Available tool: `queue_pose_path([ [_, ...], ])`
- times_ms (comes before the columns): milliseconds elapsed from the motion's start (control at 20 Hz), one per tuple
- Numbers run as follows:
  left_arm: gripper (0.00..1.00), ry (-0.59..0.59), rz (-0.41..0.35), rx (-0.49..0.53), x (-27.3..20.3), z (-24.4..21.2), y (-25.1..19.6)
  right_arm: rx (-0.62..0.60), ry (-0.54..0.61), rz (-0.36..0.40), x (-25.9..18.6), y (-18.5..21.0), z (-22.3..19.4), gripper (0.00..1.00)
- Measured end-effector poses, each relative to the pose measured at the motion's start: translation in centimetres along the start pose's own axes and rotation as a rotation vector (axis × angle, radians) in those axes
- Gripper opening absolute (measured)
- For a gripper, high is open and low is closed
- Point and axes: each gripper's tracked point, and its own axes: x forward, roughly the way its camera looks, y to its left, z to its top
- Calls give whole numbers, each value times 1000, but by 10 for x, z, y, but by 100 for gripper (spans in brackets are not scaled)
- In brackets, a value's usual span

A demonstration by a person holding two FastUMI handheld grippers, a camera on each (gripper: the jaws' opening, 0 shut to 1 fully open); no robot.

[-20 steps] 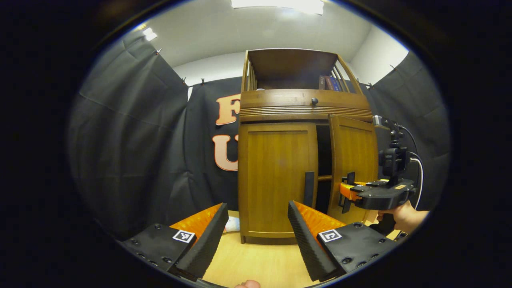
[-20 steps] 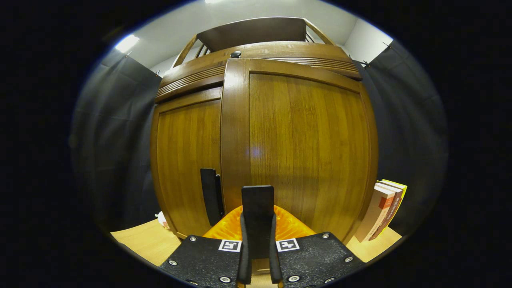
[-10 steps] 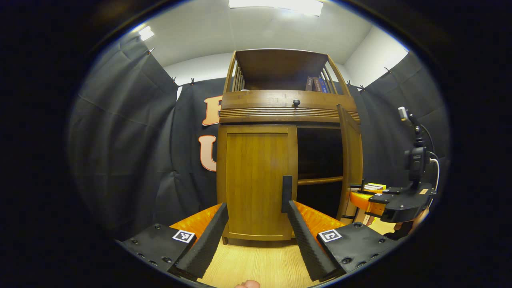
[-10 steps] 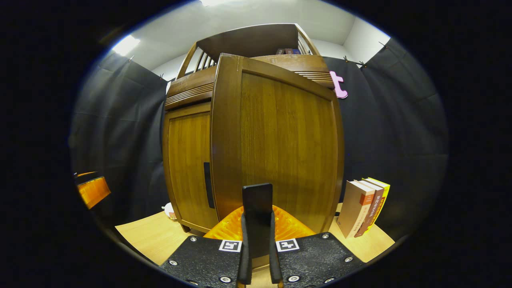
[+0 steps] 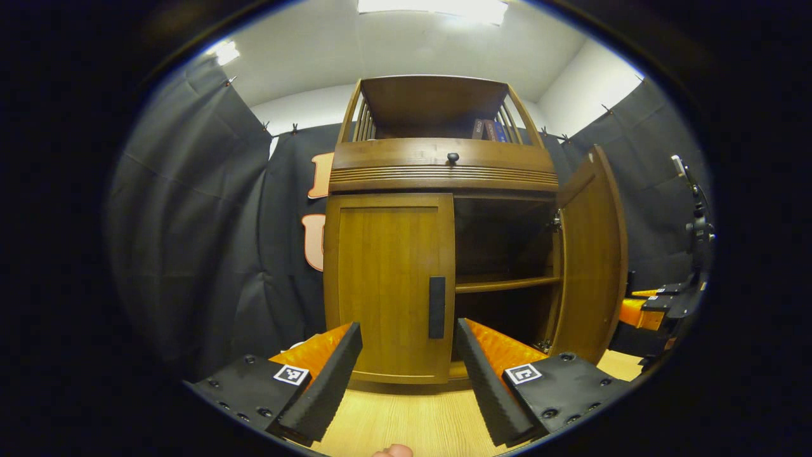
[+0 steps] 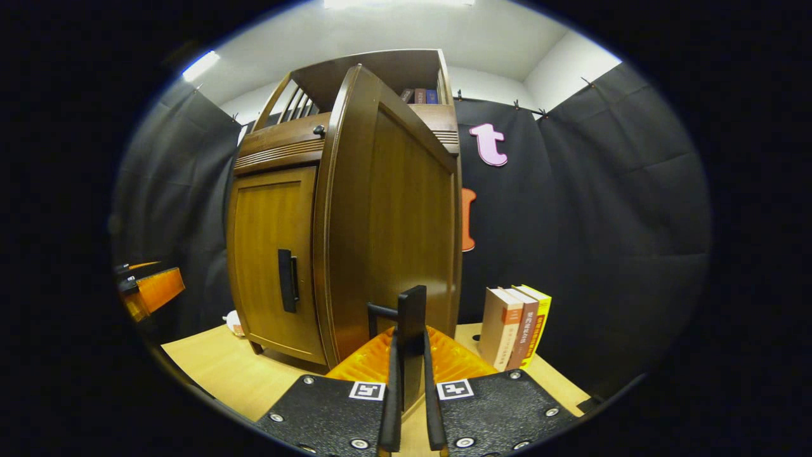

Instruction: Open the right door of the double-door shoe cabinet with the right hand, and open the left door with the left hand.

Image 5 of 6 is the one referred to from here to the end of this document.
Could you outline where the wooden shoe cabinet door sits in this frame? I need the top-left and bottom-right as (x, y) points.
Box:
(324, 194), (456, 385)
(549, 145), (629, 366)

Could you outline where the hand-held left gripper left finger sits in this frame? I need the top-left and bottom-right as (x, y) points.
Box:
(184, 321), (363, 447)

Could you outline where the wooden double-door shoe cabinet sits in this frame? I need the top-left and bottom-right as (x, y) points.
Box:
(322, 75), (564, 386)

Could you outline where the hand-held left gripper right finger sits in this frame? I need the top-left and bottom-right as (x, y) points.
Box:
(455, 317), (635, 448)

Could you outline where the large ceiling light panel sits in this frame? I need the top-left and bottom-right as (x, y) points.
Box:
(357, 0), (508, 25)

